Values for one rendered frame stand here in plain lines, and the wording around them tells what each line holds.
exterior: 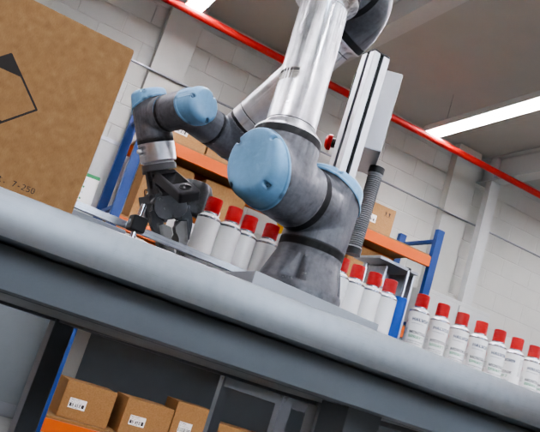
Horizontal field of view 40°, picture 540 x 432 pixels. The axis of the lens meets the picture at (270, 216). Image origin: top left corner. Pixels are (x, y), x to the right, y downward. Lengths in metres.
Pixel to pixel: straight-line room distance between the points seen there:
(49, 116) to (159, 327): 0.37
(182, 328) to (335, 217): 0.53
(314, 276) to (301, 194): 0.14
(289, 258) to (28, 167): 0.45
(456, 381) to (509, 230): 7.36
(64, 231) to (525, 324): 7.79
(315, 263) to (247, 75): 5.57
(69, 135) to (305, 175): 0.38
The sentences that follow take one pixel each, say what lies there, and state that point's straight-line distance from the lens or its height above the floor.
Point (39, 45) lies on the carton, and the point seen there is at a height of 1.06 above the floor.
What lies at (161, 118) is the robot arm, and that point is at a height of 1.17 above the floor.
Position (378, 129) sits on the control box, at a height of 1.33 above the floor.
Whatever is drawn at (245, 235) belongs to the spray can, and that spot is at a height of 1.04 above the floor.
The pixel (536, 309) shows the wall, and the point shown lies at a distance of 8.43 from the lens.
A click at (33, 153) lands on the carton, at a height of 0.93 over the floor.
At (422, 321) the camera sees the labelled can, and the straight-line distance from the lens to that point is 1.88.
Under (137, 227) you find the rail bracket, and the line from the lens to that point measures 1.37.
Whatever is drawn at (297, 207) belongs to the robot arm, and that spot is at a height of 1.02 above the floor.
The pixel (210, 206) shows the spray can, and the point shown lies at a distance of 1.54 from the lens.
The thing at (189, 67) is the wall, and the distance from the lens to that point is 6.53.
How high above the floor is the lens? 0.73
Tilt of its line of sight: 13 degrees up
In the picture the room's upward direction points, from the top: 18 degrees clockwise
